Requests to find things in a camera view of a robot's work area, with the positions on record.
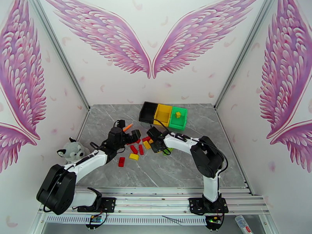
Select aluminium frame post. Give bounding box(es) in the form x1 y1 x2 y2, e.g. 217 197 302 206
215 0 279 111
28 0 91 111

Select black plastic bin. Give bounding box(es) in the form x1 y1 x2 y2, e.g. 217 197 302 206
139 101 159 124

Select white slotted cable duct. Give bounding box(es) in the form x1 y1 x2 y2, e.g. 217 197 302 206
46 215 208 226

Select grey husky plush toy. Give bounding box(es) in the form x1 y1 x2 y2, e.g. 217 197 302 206
57 137 90 166

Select white handheld device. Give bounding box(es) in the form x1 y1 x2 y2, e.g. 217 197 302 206
234 215 252 234

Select small circuit board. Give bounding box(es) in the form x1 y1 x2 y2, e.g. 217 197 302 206
85 214 108 229
205 216 224 230

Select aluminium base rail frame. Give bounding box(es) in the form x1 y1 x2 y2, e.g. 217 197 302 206
37 187 270 216

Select yellow plastic bin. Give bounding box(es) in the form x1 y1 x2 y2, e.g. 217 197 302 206
153 103 173 127

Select green plastic bin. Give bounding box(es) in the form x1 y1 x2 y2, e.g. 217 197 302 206
169 106 188 131

